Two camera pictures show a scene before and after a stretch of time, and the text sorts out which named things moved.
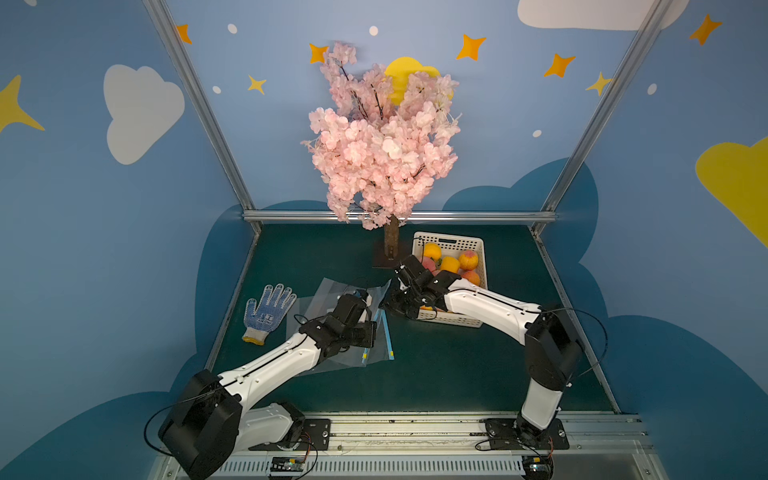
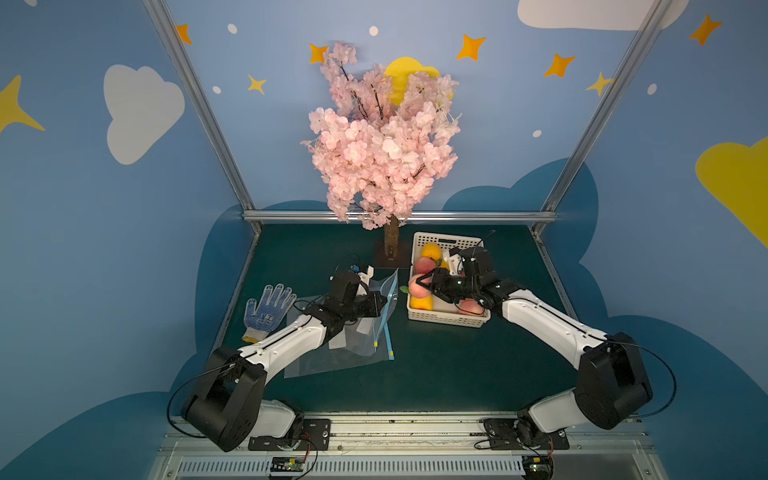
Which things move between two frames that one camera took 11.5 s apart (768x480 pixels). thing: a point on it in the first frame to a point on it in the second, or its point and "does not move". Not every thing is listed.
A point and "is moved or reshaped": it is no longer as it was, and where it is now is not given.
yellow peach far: (433, 250) does not move
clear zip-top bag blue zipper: (353, 356) is moved or reshaped
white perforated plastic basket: (452, 245) does not move
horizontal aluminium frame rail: (410, 216) does not move
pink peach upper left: (428, 263) does not move
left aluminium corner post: (201, 107) does not move
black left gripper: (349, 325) to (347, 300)
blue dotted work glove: (273, 306) does not move
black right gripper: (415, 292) to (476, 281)
